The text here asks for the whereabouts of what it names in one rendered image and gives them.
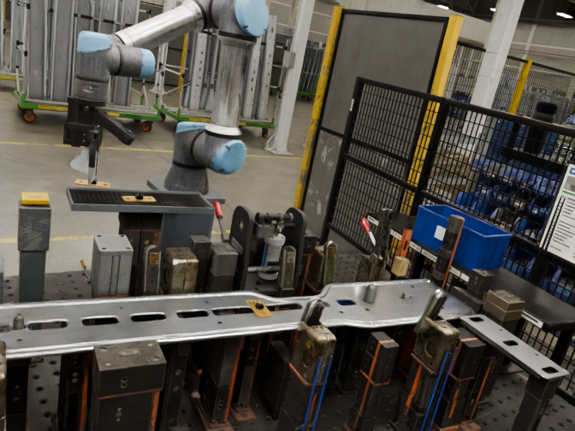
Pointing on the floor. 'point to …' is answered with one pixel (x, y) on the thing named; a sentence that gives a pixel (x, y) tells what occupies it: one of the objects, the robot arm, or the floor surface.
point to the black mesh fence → (449, 185)
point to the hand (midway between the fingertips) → (93, 178)
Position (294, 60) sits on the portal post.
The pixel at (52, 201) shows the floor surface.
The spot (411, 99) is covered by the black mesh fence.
